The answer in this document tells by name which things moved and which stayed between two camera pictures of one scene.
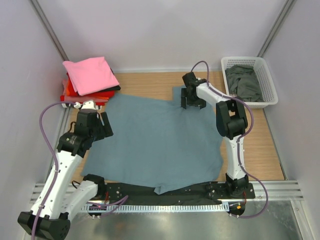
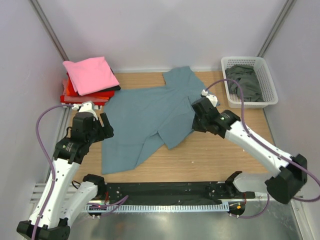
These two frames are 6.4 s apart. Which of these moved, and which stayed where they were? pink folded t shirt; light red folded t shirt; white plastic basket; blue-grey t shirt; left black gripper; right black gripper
Moved: blue-grey t shirt; right black gripper
Stayed: pink folded t shirt; white plastic basket; left black gripper; light red folded t shirt
